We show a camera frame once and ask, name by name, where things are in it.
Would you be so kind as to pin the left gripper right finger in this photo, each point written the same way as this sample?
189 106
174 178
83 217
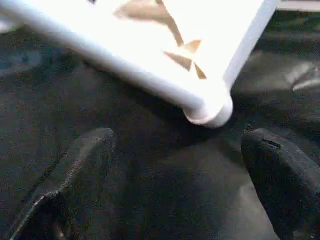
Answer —
287 187

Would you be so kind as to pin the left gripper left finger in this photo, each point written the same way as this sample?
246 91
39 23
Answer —
75 200

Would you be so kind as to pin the white plastic table top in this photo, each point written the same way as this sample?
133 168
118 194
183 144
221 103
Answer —
125 37

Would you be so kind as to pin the black mat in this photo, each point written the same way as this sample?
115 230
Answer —
162 175

